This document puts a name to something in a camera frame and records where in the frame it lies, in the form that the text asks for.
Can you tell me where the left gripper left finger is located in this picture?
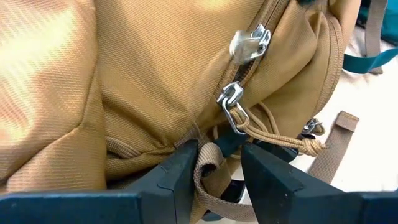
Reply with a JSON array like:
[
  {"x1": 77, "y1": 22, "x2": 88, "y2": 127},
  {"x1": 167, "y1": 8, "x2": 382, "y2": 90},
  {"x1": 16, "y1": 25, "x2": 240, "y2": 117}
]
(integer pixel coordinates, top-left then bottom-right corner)
[{"x1": 0, "y1": 139, "x2": 199, "y2": 224}]

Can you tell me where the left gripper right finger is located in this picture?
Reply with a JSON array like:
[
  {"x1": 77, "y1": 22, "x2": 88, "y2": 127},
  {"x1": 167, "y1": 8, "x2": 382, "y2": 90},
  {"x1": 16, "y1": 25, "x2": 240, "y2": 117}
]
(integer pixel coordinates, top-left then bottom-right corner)
[{"x1": 241, "y1": 142, "x2": 398, "y2": 224}]

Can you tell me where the tan and teal backpack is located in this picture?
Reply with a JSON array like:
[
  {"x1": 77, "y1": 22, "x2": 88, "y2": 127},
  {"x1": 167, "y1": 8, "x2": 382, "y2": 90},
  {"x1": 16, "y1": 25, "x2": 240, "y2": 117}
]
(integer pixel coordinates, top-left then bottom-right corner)
[{"x1": 0, "y1": 0, "x2": 398, "y2": 223}]

